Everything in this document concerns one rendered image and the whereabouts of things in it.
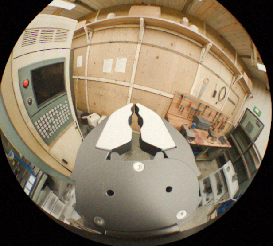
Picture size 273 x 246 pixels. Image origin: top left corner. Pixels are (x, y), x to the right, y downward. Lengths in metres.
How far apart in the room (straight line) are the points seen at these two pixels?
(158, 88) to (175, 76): 0.40
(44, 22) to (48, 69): 0.42
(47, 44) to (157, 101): 1.83
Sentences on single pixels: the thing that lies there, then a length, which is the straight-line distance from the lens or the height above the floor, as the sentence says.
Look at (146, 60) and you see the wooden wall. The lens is 1.55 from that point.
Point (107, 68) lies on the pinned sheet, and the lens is 1.79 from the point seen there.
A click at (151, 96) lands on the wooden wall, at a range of 1.62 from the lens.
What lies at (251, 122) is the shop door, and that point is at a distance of 3.70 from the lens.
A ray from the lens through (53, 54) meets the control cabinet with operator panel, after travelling 0.81.
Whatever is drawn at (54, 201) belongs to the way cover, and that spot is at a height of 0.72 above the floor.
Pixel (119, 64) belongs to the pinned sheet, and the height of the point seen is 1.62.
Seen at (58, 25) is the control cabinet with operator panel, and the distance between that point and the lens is 0.89.
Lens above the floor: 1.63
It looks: 31 degrees down
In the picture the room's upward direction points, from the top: 12 degrees clockwise
